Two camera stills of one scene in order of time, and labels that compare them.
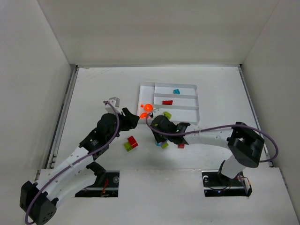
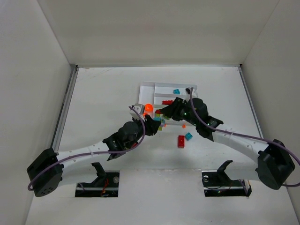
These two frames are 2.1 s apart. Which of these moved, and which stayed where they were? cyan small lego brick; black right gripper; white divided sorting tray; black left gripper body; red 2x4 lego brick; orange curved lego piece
Moved: black left gripper body; black right gripper
Stayed: white divided sorting tray; red 2x4 lego brick; orange curved lego piece; cyan small lego brick
